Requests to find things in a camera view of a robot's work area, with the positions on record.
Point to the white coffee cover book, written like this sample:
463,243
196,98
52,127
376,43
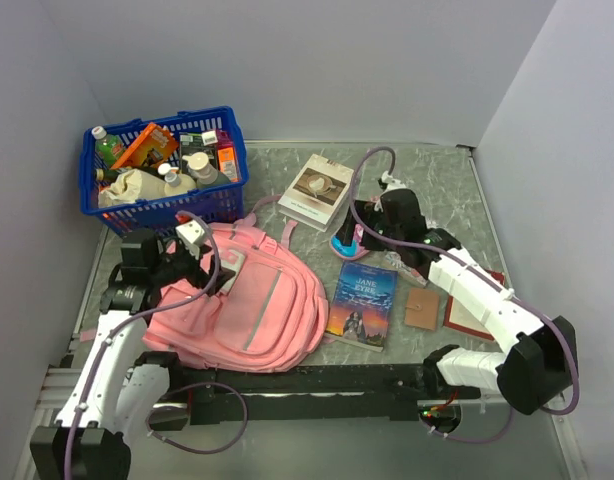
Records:
316,194

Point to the grey pump bottle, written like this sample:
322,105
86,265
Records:
200,168

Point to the beige cloth bag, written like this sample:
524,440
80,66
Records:
130,187

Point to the pink blue pencil case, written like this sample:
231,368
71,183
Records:
355,251

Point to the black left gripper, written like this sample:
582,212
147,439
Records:
198,276

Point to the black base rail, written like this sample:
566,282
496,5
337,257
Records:
394,391

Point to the black packaged box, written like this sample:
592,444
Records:
191,143

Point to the red framed card book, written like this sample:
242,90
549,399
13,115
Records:
459,319

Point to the blue plastic shopping basket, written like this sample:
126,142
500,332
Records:
218,204

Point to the green drink bottle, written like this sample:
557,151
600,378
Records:
108,147

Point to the cream lotion bottle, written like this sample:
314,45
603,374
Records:
176,183

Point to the blue Jane Eyre book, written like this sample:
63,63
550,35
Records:
360,311

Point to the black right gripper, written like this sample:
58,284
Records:
368,212

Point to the orange snack box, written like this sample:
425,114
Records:
153,146

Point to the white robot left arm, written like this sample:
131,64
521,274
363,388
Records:
118,387

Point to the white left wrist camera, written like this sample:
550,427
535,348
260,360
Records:
192,234

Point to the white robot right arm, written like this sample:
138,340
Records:
536,359

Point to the pink student backpack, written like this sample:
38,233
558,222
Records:
267,319

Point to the floral pink notebook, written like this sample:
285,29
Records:
393,261

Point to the pink carton box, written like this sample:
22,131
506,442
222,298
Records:
226,156

